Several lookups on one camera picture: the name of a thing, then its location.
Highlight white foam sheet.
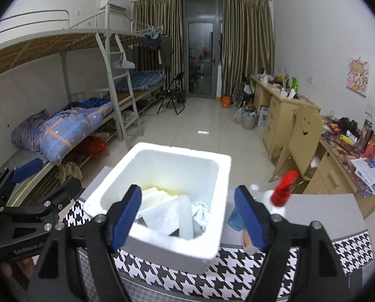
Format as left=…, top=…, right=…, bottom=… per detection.
left=136, top=193, right=179, bottom=236

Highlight grey cloth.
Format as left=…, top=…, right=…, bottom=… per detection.
left=191, top=203, right=210, bottom=238

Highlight white foam roll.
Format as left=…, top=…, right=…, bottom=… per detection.
left=179, top=195, right=193, bottom=240

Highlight left hand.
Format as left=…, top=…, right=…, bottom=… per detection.
left=0, top=258, right=35, bottom=290

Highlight white pump bottle red cap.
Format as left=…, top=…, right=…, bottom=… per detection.
left=249, top=170, right=299, bottom=217

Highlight blue plaid quilt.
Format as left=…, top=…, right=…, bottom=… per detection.
left=11, top=97, right=113, bottom=166

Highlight houndstooth table mat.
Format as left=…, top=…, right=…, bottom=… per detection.
left=62, top=199, right=375, bottom=302

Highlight white styrofoam box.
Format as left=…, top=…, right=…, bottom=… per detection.
left=84, top=142, right=232, bottom=274

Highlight wooden smiley chair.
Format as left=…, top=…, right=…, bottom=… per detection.
left=268, top=104, right=324, bottom=185

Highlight wooden desk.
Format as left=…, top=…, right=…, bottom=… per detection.
left=250, top=75, right=375, bottom=217

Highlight white paper sheets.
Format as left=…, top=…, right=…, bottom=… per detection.
left=350, top=158, right=375, bottom=196

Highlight metal bunk bed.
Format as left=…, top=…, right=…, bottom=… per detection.
left=0, top=6, right=166, bottom=206

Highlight right brown curtain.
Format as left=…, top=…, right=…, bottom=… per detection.
left=222, top=0, right=275, bottom=96

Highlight brown curtain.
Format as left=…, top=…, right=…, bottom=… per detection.
left=133, top=0, right=183, bottom=79
left=222, top=0, right=275, bottom=96

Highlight white air conditioner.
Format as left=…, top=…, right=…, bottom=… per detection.
left=99, top=0, right=128, bottom=11

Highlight glass balcony door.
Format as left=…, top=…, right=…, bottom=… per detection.
left=182, top=0, right=224, bottom=98

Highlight left brown curtain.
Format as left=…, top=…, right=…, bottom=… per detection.
left=133, top=0, right=183, bottom=79

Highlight anime girl wall poster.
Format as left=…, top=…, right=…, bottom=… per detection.
left=346, top=57, right=370, bottom=97

